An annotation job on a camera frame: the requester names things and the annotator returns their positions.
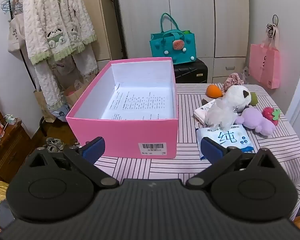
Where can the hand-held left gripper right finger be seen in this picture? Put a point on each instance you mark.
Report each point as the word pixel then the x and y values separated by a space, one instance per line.
pixel 210 150

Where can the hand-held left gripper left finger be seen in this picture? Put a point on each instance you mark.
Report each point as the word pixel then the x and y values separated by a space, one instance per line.
pixel 93 149

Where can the blue wet wipes pack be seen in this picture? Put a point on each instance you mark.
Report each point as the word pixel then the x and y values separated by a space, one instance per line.
pixel 230 137

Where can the pink cardboard box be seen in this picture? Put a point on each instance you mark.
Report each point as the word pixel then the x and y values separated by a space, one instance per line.
pixel 120 135

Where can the white plastic bag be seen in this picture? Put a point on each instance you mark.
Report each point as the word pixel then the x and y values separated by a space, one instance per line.
pixel 220 115

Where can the white cartoon tissue pack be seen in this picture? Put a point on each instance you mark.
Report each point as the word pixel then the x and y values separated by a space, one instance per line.
pixel 201 112

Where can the purple plush toy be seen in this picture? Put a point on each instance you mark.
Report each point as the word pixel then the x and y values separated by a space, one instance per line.
pixel 255 120

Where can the white plush toy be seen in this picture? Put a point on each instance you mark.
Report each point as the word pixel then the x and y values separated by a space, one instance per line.
pixel 237 95

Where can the green makeup sponge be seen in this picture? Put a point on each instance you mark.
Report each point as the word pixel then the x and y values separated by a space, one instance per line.
pixel 253 99

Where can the red strawberry plush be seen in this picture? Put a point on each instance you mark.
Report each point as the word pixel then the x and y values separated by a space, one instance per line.
pixel 268 113

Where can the blue printed bag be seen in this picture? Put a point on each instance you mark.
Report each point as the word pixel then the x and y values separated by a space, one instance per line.
pixel 61 112

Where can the black clothes rack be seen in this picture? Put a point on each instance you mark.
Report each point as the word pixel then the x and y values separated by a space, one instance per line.
pixel 41 127

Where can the orange makeup sponge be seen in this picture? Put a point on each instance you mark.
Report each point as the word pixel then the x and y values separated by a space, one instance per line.
pixel 213 91

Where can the plain brown paper bag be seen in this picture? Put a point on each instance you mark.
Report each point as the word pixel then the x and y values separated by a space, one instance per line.
pixel 41 102

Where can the pink floral cloth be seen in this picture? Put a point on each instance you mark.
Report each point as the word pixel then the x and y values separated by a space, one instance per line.
pixel 231 80

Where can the black suitcase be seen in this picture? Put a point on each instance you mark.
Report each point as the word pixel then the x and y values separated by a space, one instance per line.
pixel 190 72

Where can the brown wooden cabinet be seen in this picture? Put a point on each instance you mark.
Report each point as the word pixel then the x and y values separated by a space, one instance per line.
pixel 12 150

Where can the pink shopping bag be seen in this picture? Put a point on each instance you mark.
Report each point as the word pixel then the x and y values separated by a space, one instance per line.
pixel 265 65

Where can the teal felt handbag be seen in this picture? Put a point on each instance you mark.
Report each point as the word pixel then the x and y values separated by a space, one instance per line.
pixel 165 45

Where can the beige cabinet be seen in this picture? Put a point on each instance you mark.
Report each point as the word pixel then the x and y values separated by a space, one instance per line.
pixel 102 17

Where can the fluffy white pajama top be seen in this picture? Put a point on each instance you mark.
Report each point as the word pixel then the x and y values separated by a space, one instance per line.
pixel 55 17

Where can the beige canvas tote bag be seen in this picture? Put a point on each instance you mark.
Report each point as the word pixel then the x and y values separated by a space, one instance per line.
pixel 15 35

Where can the white wardrobe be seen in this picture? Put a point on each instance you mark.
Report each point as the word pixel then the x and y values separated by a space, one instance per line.
pixel 190 5

